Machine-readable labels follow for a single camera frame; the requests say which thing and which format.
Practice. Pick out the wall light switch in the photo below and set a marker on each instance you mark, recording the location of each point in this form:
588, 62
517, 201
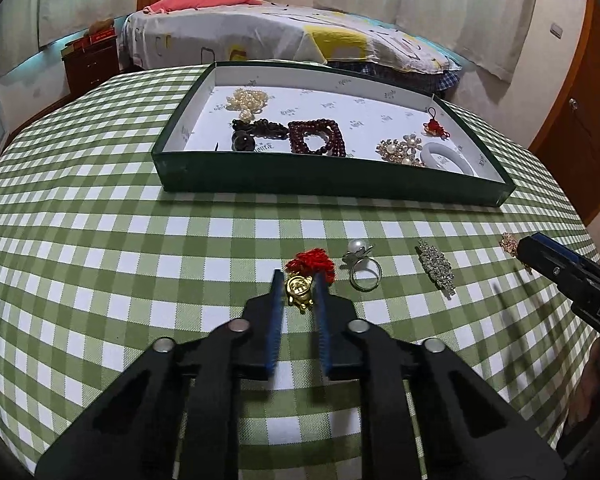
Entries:
557, 30

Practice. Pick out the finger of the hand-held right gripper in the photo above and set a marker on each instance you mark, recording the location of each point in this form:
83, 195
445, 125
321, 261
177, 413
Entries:
545, 257

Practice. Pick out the narrow pale green curtain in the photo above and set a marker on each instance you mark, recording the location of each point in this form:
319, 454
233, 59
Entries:
20, 30

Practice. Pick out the green checkered tablecloth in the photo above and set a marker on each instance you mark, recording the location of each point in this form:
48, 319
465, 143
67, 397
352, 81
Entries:
130, 240

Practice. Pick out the wide white curtain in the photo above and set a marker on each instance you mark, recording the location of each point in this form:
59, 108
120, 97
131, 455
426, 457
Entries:
470, 10

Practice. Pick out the metal door lock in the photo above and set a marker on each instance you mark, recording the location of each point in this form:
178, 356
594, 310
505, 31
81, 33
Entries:
572, 104

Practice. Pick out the gold brooch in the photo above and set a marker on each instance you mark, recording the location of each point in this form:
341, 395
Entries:
507, 245

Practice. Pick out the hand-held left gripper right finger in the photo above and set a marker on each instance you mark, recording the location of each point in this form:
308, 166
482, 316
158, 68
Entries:
322, 325

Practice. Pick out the patterned white bedsheet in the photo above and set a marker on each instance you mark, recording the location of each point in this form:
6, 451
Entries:
260, 30

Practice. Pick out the pearl flower brooch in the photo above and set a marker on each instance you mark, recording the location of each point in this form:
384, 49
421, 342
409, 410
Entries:
400, 150

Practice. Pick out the white jade bangle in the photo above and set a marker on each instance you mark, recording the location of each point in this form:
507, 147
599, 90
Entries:
432, 157

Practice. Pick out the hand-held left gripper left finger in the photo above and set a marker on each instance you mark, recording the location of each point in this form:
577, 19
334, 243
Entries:
276, 325

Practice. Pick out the red flat box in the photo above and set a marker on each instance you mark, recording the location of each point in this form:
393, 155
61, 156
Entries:
92, 41

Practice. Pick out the blue plaid bed sheet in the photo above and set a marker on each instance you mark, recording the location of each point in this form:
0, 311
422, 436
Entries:
430, 80

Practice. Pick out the brown wooden door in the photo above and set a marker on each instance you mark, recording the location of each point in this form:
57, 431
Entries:
585, 135

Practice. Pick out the red tassel gold charm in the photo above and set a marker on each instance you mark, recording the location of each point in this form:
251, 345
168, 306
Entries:
300, 287

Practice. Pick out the wide pale green curtain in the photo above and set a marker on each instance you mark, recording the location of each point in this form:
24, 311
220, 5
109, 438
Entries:
90, 0

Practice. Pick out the brown plush toy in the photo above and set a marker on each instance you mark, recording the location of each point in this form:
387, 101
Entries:
101, 26

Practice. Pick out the red knot charm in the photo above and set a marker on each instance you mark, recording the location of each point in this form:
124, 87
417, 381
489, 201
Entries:
434, 128

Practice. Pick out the pink blanket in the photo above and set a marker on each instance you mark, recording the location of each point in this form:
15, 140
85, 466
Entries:
205, 0

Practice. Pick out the person's right hand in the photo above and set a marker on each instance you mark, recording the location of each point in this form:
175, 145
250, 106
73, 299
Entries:
597, 377

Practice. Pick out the dark green shallow box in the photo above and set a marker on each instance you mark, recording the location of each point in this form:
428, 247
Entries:
280, 185

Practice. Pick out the dark wooden nightstand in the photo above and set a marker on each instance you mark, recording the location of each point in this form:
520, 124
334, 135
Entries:
92, 67

